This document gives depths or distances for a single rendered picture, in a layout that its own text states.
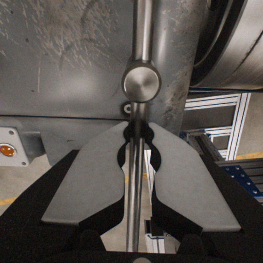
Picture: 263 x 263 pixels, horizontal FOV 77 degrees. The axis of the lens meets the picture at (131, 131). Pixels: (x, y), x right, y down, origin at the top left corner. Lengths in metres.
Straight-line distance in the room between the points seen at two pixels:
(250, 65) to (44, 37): 0.27
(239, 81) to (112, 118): 0.22
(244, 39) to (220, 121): 1.32
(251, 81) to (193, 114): 1.12
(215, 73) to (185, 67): 0.08
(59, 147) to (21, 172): 2.23
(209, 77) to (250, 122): 1.69
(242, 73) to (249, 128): 1.72
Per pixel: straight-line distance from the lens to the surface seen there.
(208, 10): 0.30
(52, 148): 0.29
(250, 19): 0.26
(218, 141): 1.68
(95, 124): 0.24
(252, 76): 0.33
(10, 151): 0.32
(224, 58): 0.28
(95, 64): 0.21
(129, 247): 0.19
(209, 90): 0.98
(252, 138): 2.11
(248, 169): 0.95
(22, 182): 2.64
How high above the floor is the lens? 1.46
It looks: 59 degrees down
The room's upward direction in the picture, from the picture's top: 177 degrees counter-clockwise
